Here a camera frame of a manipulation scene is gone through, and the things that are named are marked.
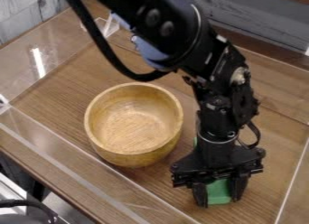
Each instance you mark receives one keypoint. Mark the green rectangular block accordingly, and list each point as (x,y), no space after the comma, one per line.
(211,147)

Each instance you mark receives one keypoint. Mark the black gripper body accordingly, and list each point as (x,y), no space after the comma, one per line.
(191,169)

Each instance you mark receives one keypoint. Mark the brown wooden bowl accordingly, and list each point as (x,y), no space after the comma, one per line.
(132,123)

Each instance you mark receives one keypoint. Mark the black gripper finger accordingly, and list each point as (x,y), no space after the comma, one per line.
(199,194)
(238,184)

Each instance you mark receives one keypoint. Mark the clear acrylic corner bracket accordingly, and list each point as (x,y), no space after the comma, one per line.
(104,27)

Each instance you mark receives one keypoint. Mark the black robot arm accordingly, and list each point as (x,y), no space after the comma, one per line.
(177,40)

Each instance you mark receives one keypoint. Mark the clear acrylic tray wall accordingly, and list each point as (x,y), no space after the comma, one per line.
(112,195)

